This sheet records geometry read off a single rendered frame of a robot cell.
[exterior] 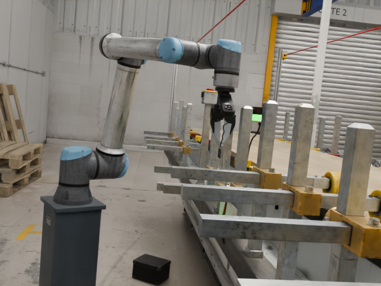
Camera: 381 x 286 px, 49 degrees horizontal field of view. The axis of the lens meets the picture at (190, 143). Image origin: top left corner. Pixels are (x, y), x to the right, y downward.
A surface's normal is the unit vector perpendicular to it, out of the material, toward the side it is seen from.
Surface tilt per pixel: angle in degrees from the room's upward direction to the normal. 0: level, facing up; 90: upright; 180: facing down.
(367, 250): 90
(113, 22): 90
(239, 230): 90
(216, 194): 90
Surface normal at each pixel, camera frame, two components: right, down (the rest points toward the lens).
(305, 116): 0.14, 0.11
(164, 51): -0.73, 0.00
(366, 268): -0.99, -0.08
